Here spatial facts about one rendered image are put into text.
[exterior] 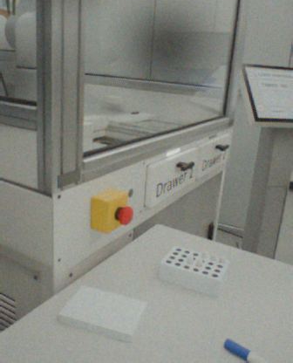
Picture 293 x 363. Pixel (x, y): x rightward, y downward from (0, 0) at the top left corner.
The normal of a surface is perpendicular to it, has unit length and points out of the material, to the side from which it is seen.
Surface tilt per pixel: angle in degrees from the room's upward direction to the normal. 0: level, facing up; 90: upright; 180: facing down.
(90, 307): 0
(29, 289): 90
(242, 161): 90
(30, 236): 90
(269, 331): 0
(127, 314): 0
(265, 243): 90
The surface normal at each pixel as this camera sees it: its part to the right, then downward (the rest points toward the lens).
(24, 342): 0.07, -0.95
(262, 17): -0.41, 0.24
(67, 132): 0.86, 0.21
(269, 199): 0.26, 0.30
